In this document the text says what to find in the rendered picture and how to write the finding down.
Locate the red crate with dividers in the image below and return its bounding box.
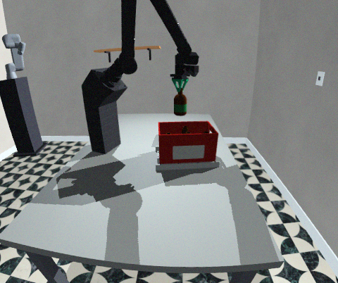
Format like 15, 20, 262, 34
158, 121, 218, 164

